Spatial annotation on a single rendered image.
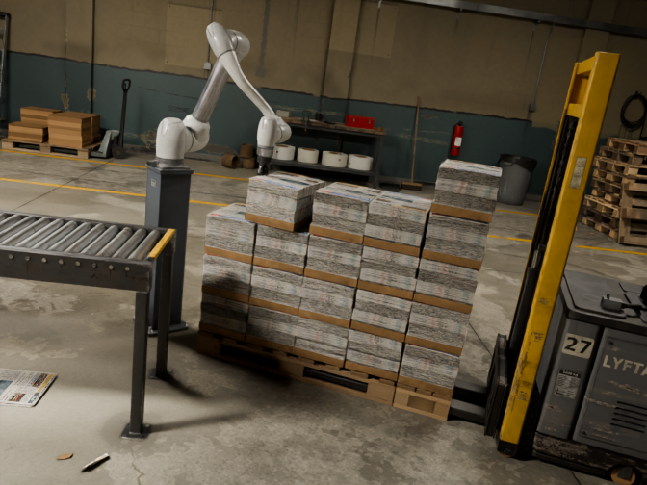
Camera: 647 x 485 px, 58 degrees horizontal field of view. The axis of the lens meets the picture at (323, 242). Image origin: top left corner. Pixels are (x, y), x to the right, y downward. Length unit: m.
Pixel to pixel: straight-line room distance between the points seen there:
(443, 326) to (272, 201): 1.07
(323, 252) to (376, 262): 0.28
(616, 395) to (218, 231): 2.08
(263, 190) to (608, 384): 1.86
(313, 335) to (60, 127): 6.66
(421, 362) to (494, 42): 7.65
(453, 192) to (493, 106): 7.41
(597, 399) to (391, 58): 7.55
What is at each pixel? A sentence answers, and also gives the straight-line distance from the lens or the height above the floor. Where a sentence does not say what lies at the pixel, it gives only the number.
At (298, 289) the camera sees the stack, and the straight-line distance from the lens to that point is 3.07.
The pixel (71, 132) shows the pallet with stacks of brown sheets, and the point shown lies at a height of 0.36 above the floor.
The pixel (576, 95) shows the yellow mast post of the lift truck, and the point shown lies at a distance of 3.31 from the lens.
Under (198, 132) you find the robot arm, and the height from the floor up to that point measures 1.21.
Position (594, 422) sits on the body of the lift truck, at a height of 0.29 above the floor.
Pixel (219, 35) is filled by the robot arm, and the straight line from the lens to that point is 3.27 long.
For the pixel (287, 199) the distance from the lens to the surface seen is 2.95.
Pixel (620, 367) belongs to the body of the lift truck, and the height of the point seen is 0.58.
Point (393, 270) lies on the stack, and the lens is 2.91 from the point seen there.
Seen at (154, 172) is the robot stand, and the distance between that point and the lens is 3.44.
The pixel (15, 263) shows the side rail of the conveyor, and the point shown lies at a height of 0.75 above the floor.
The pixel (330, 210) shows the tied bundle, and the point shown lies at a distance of 2.93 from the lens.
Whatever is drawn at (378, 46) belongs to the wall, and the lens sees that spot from 9.69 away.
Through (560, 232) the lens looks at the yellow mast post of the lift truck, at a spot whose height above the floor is 1.12.
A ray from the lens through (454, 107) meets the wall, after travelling 9.96.
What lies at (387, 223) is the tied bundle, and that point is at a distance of 2.86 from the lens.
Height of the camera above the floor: 1.63
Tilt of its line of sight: 16 degrees down
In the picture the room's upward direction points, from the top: 8 degrees clockwise
